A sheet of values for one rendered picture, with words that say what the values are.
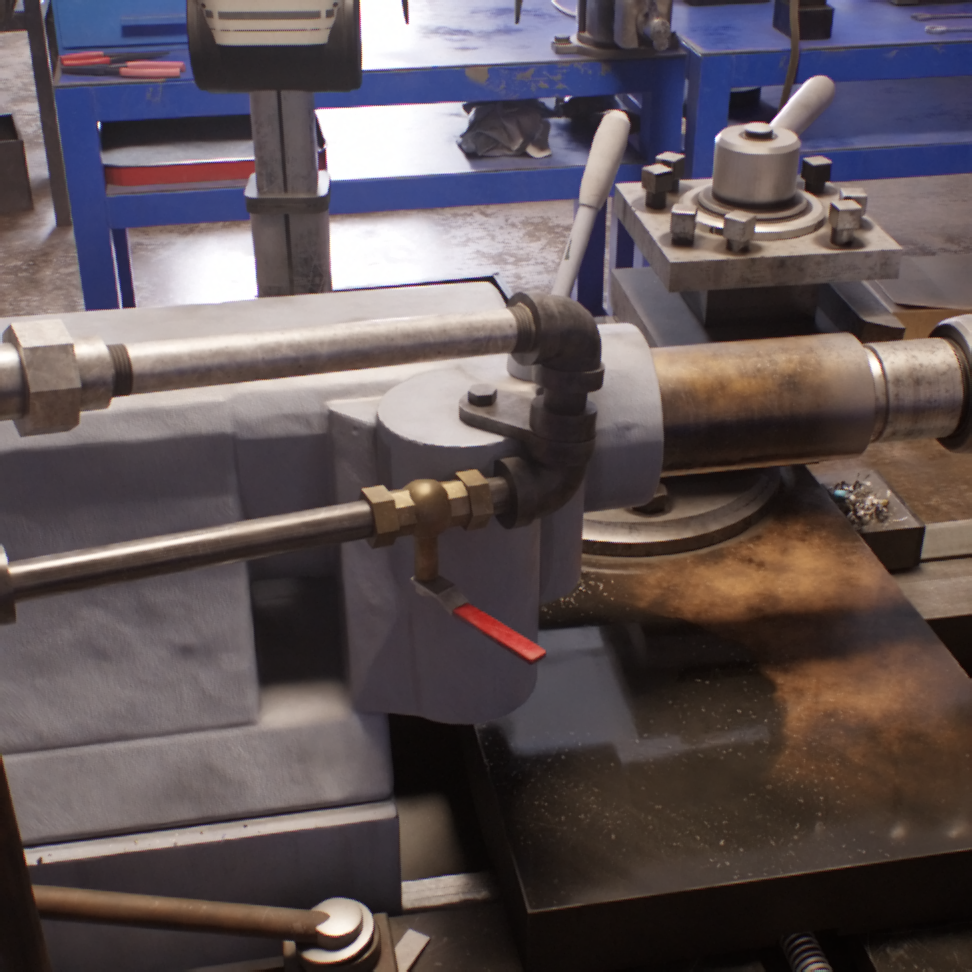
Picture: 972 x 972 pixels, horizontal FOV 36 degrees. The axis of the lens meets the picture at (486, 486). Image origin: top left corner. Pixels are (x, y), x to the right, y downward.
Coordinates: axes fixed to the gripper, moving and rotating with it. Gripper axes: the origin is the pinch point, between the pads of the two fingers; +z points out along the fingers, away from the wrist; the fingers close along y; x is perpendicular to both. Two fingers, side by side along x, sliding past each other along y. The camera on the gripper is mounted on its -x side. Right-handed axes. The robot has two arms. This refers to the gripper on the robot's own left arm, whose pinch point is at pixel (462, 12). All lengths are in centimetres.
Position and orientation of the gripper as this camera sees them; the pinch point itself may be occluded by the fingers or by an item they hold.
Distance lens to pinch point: 139.0
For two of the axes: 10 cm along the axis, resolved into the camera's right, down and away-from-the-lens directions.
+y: 10.0, -0.2, 0.3
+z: 0.2, 10.0, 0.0
